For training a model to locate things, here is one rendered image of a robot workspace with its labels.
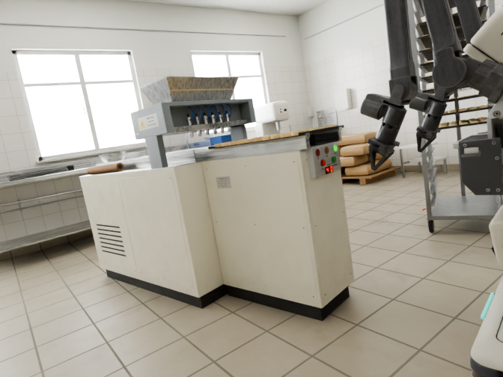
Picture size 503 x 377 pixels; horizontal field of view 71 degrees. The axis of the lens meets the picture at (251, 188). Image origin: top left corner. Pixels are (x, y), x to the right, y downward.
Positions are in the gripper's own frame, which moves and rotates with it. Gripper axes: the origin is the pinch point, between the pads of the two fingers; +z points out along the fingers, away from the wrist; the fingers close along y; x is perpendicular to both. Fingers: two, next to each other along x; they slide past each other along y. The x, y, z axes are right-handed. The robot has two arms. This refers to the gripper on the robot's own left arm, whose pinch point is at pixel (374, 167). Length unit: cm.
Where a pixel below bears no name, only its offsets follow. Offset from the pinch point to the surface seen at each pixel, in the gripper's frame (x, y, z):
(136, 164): -161, -16, 72
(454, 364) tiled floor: 47, -21, 63
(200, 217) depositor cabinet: -88, -14, 73
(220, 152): -89, -22, 34
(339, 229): -21, -46, 52
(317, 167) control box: -34.1, -28.8, 20.1
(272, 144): -57, -22, 17
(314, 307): -11, -25, 86
